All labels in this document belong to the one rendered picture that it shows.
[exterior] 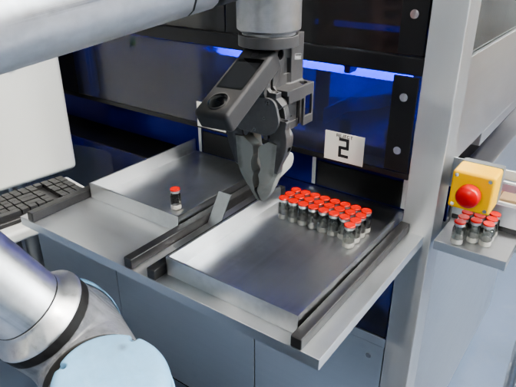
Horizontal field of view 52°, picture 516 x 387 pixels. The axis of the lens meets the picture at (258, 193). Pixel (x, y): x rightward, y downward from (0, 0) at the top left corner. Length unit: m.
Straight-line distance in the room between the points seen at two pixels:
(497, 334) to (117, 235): 1.65
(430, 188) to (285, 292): 0.34
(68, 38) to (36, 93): 1.10
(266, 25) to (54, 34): 0.28
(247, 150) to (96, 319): 0.27
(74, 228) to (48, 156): 0.47
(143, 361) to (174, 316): 1.11
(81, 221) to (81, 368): 0.59
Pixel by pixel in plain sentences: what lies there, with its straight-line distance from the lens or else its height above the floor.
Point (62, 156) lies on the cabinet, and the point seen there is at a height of 0.85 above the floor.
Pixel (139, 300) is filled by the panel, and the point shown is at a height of 0.35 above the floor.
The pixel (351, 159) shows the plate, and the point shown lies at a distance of 1.06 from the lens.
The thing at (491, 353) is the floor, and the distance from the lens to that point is 2.23.
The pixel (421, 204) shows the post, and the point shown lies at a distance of 1.04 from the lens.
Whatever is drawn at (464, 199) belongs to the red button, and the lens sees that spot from 0.97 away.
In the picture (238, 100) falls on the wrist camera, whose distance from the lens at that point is 0.57.
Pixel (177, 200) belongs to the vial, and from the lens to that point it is 1.11.
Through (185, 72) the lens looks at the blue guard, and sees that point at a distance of 1.26.
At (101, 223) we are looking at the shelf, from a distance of 1.10.
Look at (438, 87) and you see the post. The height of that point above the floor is 1.17.
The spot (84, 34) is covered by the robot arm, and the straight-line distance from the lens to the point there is 0.39.
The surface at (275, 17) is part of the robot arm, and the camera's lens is 0.61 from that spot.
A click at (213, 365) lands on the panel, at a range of 1.67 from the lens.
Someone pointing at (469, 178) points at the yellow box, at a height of 1.02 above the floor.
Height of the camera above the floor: 1.40
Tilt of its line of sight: 26 degrees down
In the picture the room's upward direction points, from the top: straight up
